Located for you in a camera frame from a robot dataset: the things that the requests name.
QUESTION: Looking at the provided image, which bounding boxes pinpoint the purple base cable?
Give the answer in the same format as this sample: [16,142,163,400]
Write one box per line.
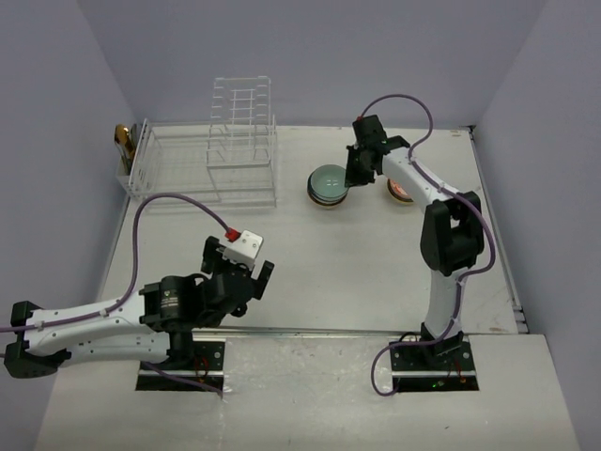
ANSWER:
[370,340,442,398]
[140,359,226,396]

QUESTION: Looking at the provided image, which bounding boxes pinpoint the white wire dish rack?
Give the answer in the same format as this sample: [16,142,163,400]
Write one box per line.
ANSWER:
[125,76,278,208]

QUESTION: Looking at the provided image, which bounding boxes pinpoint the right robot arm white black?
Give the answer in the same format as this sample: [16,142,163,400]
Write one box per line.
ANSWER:
[345,115,485,369]

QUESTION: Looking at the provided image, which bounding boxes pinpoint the gold utensil in holder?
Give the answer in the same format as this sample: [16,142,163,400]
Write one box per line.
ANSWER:
[114,124,136,175]

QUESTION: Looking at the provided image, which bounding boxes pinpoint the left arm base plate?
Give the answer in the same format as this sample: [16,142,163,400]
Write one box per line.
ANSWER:
[135,340,225,393]

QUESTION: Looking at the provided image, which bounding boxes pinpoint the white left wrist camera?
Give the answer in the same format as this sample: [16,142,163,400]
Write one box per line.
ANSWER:
[223,228,264,270]

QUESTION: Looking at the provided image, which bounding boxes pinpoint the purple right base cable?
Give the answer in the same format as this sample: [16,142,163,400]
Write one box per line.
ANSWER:
[370,340,442,398]

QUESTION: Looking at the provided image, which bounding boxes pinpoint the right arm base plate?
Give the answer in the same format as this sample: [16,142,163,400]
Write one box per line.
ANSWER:
[390,339,480,394]

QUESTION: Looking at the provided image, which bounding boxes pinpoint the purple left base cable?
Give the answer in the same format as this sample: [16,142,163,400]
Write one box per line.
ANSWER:
[140,359,226,396]

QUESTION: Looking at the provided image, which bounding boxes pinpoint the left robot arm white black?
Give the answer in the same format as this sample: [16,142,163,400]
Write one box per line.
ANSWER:
[3,230,274,379]

